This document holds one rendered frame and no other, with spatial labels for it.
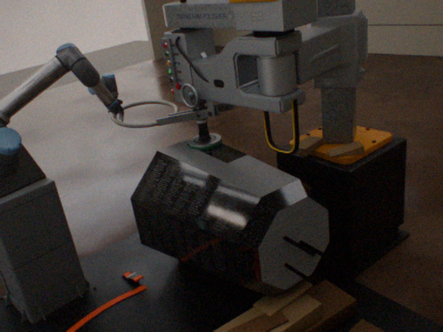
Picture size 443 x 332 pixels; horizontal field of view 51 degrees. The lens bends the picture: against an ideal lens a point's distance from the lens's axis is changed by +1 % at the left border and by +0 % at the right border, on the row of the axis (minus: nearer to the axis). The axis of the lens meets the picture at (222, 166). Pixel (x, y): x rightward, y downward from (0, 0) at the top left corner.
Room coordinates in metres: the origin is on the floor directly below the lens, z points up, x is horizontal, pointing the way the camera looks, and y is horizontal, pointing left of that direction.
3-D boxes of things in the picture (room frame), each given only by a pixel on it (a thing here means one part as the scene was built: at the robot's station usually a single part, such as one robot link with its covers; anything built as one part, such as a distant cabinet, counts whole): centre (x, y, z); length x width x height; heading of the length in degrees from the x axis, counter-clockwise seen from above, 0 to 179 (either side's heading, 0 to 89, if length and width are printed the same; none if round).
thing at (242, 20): (2.53, -0.14, 1.66); 0.96 x 0.25 x 0.17; 40
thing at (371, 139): (2.77, -0.78, 0.76); 0.49 x 0.49 x 0.05; 36
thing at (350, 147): (2.53, -0.74, 0.80); 0.20 x 0.10 x 0.05; 89
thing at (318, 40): (2.62, -0.65, 1.41); 0.74 x 0.34 x 0.25; 137
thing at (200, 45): (2.74, 0.03, 1.36); 0.36 x 0.22 x 0.45; 40
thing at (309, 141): (2.66, -0.55, 0.81); 0.20 x 0.10 x 0.05; 134
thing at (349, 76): (2.77, -0.78, 1.36); 0.35 x 0.35 x 0.41
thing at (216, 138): (2.80, 0.09, 0.89); 0.21 x 0.21 x 0.01
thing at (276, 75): (2.30, -0.34, 1.39); 0.19 x 0.19 x 0.20
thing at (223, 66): (2.49, -0.16, 1.35); 0.74 x 0.23 x 0.49; 40
